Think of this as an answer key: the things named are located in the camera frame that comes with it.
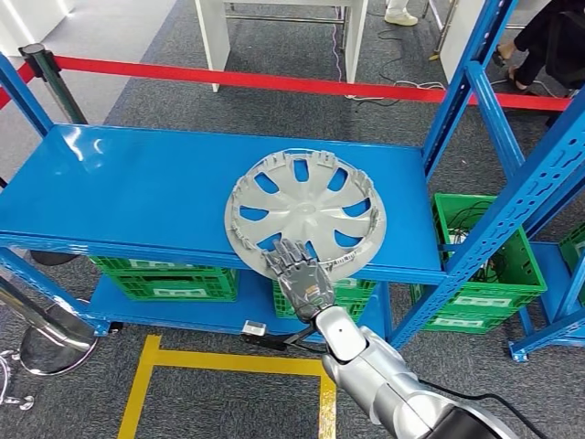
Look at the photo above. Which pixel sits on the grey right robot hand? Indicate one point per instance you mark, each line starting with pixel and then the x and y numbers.
pixel 304 285

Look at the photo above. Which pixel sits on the grey plastic wheel cover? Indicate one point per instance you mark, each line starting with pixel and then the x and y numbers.
pixel 310 206

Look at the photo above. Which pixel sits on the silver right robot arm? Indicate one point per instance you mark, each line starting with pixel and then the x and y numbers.
pixel 384 382

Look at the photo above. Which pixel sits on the green plastic crate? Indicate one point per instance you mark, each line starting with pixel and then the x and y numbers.
pixel 574 248
pixel 173 282
pixel 354 297

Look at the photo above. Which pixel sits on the red barrier belt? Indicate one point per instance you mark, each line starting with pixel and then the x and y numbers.
pixel 228 77

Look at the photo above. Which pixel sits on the white table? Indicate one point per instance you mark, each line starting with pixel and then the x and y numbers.
pixel 217 36

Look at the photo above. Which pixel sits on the person's foot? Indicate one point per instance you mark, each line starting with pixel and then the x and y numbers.
pixel 401 17

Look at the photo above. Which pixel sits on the white panel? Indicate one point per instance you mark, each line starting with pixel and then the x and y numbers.
pixel 459 36

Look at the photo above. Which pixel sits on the chrome stanchion with round base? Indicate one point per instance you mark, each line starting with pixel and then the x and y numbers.
pixel 50 342

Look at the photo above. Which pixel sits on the black stool with chrome base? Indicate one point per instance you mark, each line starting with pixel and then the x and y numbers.
pixel 18 402

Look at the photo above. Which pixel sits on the person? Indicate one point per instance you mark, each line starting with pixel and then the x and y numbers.
pixel 557 42

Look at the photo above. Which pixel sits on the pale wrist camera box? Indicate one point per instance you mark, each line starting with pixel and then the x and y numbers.
pixel 253 329

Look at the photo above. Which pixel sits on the dark stanchion post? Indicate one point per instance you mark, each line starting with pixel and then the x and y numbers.
pixel 55 85

